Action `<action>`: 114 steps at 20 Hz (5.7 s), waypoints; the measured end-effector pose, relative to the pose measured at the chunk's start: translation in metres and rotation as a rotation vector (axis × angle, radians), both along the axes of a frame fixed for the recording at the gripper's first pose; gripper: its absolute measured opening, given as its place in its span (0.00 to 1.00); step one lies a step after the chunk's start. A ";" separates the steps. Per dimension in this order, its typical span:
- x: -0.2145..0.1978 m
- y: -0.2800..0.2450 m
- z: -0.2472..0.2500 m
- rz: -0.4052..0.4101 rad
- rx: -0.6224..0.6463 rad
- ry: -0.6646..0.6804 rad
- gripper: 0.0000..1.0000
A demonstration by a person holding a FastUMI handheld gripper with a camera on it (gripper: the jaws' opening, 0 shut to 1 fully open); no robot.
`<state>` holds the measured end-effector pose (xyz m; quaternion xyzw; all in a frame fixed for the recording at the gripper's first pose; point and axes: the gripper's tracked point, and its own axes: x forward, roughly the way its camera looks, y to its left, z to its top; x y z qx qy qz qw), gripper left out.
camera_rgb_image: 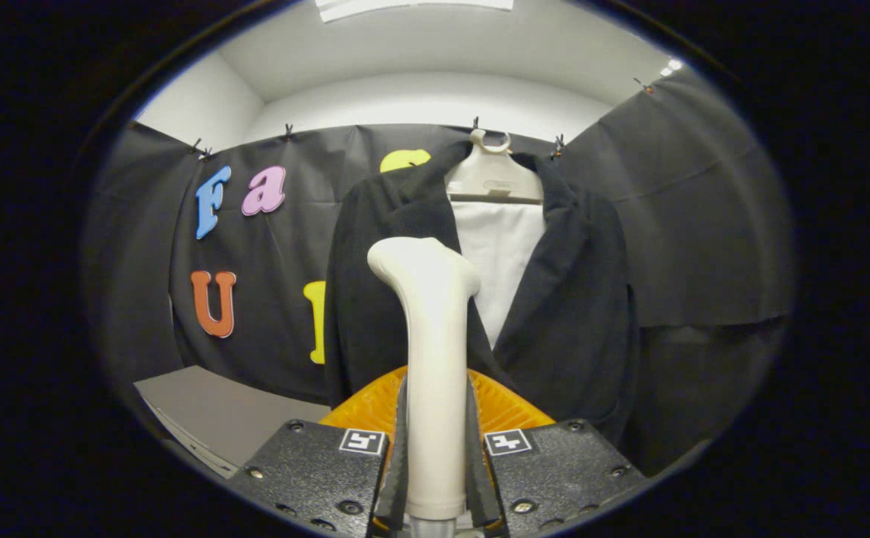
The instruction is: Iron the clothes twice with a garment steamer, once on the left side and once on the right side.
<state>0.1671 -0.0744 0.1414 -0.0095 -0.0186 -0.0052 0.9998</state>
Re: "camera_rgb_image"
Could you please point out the white garment steamer head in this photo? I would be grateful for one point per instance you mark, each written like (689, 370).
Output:
(435, 336)

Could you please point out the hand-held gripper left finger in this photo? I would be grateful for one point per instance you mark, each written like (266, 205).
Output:
(308, 471)

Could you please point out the black suit jacket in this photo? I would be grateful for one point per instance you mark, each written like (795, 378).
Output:
(569, 314)

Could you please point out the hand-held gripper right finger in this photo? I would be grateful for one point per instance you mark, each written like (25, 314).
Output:
(562, 471)

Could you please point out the ceiling light panel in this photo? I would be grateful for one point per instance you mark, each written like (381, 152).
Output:
(405, 6)

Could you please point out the black backdrop cloth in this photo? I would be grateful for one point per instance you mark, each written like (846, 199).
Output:
(704, 224)

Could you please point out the row of backdrop clips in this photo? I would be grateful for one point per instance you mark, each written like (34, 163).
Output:
(475, 122)

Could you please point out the cream plastic hanger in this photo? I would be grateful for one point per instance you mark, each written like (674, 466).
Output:
(491, 179)

